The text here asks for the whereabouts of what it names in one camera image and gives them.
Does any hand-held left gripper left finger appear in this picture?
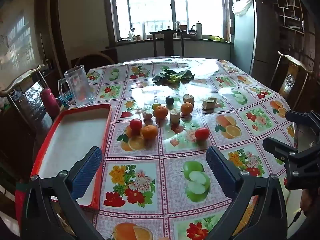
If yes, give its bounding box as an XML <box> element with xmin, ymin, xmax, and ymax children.
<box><xmin>21</xmin><ymin>146</ymin><xmax>105</xmax><ymax>240</ymax></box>

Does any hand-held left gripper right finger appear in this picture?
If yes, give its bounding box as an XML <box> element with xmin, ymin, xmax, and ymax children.
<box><xmin>205</xmin><ymin>146</ymin><xmax>288</xmax><ymax>240</ymax></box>

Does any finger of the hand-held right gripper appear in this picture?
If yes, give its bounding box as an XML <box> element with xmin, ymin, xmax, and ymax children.
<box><xmin>285</xmin><ymin>109</ymin><xmax>320</xmax><ymax>131</ymax></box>
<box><xmin>262</xmin><ymin>137</ymin><xmax>320</xmax><ymax>191</ymax></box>

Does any red tray with white inside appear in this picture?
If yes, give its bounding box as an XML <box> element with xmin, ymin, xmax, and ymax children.
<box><xmin>15</xmin><ymin>103</ymin><xmax>112</xmax><ymax>212</ymax></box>

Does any red tomato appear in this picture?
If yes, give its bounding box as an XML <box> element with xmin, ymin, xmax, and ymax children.
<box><xmin>194</xmin><ymin>127</ymin><xmax>210</xmax><ymax>140</ymax></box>
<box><xmin>129</xmin><ymin>118</ymin><xmax>143</xmax><ymax>131</ymax></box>

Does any orange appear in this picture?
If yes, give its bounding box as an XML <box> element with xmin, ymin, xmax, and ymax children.
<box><xmin>180</xmin><ymin>102</ymin><xmax>194</xmax><ymax>115</ymax></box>
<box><xmin>141</xmin><ymin>124</ymin><xmax>158</xmax><ymax>140</ymax></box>
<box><xmin>154</xmin><ymin>105</ymin><xmax>169</xmax><ymax>119</ymax></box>

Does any wooden chair with round emblem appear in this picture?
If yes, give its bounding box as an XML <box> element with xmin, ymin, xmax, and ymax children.
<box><xmin>270</xmin><ymin>51</ymin><xmax>314</xmax><ymax>110</ymax></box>

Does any fruit and flower printed tablecloth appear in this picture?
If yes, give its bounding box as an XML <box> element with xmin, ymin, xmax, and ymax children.
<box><xmin>92</xmin><ymin>56</ymin><xmax>299</xmax><ymax>240</ymax></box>

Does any blue patterned packet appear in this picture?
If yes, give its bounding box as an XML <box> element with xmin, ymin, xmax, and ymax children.
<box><xmin>60</xmin><ymin>91</ymin><xmax>77</xmax><ymax>107</ymax></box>

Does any red bottle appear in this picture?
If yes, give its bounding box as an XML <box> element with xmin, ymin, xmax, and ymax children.
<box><xmin>40</xmin><ymin>87</ymin><xmax>60</xmax><ymax>117</ymax></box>

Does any clear glass mug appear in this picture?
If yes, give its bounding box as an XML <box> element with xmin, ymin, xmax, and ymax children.
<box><xmin>58</xmin><ymin>65</ymin><xmax>95</xmax><ymax>108</ymax></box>

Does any grey refrigerator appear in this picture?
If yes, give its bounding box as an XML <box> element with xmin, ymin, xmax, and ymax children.
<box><xmin>231</xmin><ymin>0</ymin><xmax>258</xmax><ymax>75</ymax></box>

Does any leafy green vegetable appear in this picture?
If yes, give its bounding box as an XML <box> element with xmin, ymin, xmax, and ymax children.
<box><xmin>152</xmin><ymin>69</ymin><xmax>195</xmax><ymax>84</ymax></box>

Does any white plastic bag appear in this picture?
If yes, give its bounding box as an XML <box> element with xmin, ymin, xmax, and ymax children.
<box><xmin>232</xmin><ymin>0</ymin><xmax>254</xmax><ymax>17</ymax></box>

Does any dark wooden chair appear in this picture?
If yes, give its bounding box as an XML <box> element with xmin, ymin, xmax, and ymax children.
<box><xmin>149</xmin><ymin>29</ymin><xmax>187</xmax><ymax>57</ymax></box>

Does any etched glass partition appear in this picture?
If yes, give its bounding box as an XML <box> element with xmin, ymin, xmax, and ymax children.
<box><xmin>0</xmin><ymin>5</ymin><xmax>42</xmax><ymax>70</ymax></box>

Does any window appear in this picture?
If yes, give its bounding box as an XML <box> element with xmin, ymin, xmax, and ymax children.
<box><xmin>109</xmin><ymin>0</ymin><xmax>232</xmax><ymax>43</ymax></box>

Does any black cable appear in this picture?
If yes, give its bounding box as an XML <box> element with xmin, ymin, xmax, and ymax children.
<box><xmin>287</xmin><ymin>211</ymin><xmax>303</xmax><ymax>230</ymax></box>

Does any wooden wall shelf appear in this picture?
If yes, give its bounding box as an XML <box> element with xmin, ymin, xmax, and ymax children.
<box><xmin>272</xmin><ymin>0</ymin><xmax>305</xmax><ymax>34</ymax></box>

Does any wooden chair with curved rail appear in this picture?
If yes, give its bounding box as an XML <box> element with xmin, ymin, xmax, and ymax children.
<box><xmin>0</xmin><ymin>64</ymin><xmax>58</xmax><ymax>140</ymax></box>

